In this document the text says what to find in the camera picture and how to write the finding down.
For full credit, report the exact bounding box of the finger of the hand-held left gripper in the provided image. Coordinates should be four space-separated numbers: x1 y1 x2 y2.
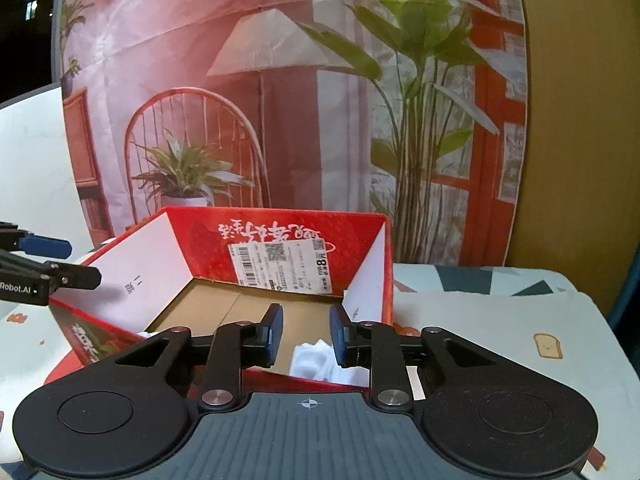
0 249 102 291
0 221 72 260

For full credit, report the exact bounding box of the white cloth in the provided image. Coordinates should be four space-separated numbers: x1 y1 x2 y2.
289 339 368 392

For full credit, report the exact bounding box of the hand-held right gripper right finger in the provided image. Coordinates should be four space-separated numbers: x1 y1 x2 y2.
327 304 501 409

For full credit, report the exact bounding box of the dark glass window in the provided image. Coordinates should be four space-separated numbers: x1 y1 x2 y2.
0 0 66 106

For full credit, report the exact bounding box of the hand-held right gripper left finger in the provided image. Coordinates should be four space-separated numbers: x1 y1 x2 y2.
115 302 284 411

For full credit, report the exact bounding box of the printed room backdrop cloth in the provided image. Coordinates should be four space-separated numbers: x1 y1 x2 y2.
52 0 528 267

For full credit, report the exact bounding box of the geometric patterned sheet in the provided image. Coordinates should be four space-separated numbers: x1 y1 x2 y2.
392 261 621 321

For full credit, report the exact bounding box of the white marble board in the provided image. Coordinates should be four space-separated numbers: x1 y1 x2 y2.
0 82 111 281

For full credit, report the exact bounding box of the teal curtain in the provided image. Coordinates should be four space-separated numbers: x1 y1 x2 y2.
607 275 632 328

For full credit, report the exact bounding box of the red strawberry cardboard box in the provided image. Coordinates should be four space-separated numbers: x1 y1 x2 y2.
48 205 396 395

